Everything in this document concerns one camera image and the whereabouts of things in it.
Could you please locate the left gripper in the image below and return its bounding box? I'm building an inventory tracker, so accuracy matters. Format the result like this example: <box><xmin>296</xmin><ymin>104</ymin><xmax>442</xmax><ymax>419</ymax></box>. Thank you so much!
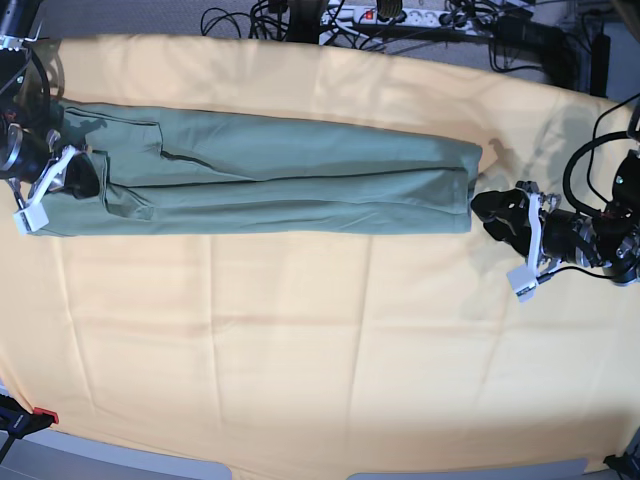
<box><xmin>470</xmin><ymin>189</ymin><xmax>607</xmax><ymax>268</ymax></box>

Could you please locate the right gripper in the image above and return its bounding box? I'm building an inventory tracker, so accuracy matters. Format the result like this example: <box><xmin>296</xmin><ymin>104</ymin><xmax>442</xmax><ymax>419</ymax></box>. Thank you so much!
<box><xmin>1</xmin><ymin>124</ymin><xmax>100</xmax><ymax>199</ymax></box>

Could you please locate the green T-shirt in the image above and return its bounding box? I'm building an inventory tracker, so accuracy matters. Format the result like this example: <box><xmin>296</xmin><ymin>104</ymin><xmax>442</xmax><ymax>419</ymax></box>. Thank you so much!
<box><xmin>43</xmin><ymin>100</ymin><xmax>482</xmax><ymax>237</ymax></box>

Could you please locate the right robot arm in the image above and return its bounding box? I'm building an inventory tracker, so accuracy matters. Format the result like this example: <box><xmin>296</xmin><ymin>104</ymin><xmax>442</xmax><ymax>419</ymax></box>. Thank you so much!
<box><xmin>1</xmin><ymin>1</ymin><xmax>100</xmax><ymax>200</ymax></box>

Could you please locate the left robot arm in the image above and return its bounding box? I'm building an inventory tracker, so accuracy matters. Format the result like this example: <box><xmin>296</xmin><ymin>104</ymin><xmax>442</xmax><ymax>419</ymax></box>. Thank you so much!
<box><xmin>470</xmin><ymin>107</ymin><xmax>639</xmax><ymax>301</ymax></box>

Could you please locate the black equipment box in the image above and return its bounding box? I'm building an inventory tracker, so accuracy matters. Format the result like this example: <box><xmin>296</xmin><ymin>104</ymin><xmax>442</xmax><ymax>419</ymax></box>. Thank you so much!
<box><xmin>492</xmin><ymin>16</ymin><xmax>566</xmax><ymax>63</ymax></box>

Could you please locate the yellow tablecloth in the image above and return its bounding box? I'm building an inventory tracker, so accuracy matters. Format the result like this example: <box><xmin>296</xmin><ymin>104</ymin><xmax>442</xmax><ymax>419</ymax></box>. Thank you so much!
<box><xmin>1</xmin><ymin>35</ymin><xmax>639</xmax><ymax>479</ymax></box>

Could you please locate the white power strip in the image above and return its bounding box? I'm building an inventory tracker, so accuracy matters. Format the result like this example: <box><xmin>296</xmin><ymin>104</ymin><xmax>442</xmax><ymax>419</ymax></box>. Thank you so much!
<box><xmin>322</xmin><ymin>4</ymin><xmax>474</xmax><ymax>30</ymax></box>

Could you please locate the blue red clamp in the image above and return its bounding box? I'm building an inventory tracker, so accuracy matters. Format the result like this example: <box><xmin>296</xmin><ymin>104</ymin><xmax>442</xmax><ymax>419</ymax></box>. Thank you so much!
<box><xmin>1</xmin><ymin>395</ymin><xmax>59</xmax><ymax>459</ymax></box>

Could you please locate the black corner clamp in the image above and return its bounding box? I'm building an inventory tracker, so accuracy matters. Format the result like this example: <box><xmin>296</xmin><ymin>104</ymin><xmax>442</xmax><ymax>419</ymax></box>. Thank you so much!
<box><xmin>603</xmin><ymin>452</ymin><xmax>640</xmax><ymax>480</ymax></box>

